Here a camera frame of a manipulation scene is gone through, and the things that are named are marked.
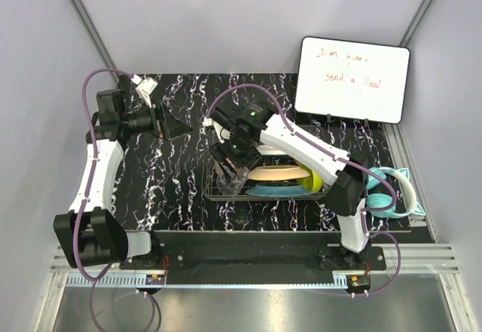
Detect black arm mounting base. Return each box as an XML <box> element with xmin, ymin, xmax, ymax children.
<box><xmin>120</xmin><ymin>230</ymin><xmax>386</xmax><ymax>272</ymax></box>

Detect clear drinking glass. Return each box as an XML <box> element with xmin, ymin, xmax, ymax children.
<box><xmin>215</xmin><ymin>165</ymin><xmax>249</xmax><ymax>196</ymax></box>

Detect purple cable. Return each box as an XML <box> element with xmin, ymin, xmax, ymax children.
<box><xmin>205</xmin><ymin>83</ymin><xmax>402</xmax><ymax>295</ymax></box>
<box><xmin>73</xmin><ymin>69</ymin><xmax>163</xmax><ymax>329</ymax></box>

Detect lime green bowl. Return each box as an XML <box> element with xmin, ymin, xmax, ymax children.
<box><xmin>297</xmin><ymin>164</ymin><xmax>324</xmax><ymax>193</ymax></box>

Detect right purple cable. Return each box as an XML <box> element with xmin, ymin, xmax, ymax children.
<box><xmin>205</xmin><ymin>83</ymin><xmax>402</xmax><ymax>295</ymax></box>

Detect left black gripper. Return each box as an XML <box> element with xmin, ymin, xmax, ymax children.
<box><xmin>121</xmin><ymin>98</ymin><xmax>193</xmax><ymax>141</ymax></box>

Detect white watermelon pattern plate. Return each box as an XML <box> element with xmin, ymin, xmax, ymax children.
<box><xmin>257</xmin><ymin>145</ymin><xmax>287</xmax><ymax>156</ymax></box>

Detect teal scalloped plate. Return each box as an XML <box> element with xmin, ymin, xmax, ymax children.
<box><xmin>246</xmin><ymin>181</ymin><xmax>313</xmax><ymax>197</ymax></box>

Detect white whiteboard with red writing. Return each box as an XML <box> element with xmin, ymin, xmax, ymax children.
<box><xmin>294</xmin><ymin>36</ymin><xmax>410</xmax><ymax>124</ymax></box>

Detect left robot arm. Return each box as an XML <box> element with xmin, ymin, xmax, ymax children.
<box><xmin>53</xmin><ymin>89</ymin><xmax>192</xmax><ymax>269</ymax></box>

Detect teal headphones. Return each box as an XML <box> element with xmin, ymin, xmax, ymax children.
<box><xmin>363</xmin><ymin>166</ymin><xmax>426</xmax><ymax>220</ymax></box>

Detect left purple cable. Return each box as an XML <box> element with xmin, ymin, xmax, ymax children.
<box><xmin>73</xmin><ymin>69</ymin><xmax>163</xmax><ymax>329</ymax></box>

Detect grey slotted cable duct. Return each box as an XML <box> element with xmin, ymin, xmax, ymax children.
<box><xmin>69</xmin><ymin>271</ymin><xmax>374</xmax><ymax>290</ymax></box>

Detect orange bird plate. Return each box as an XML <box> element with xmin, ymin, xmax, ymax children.
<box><xmin>248</xmin><ymin>165</ymin><xmax>310</xmax><ymax>181</ymax></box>

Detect black wire dish rack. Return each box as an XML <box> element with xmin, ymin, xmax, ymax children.
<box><xmin>202</xmin><ymin>125</ymin><xmax>326</xmax><ymax>201</ymax></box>

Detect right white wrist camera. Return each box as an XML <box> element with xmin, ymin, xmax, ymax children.
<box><xmin>203</xmin><ymin>117</ymin><xmax>231</xmax><ymax>143</ymax></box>

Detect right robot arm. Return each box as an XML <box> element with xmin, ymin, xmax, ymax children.
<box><xmin>203</xmin><ymin>99</ymin><xmax>369</xmax><ymax>270</ymax></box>

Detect black marble pattern mat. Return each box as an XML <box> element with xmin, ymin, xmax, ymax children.
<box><xmin>112</xmin><ymin>73</ymin><xmax>392</xmax><ymax>231</ymax></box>

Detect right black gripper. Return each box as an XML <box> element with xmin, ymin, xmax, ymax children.
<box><xmin>208</xmin><ymin>132</ymin><xmax>261</xmax><ymax>184</ymax></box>

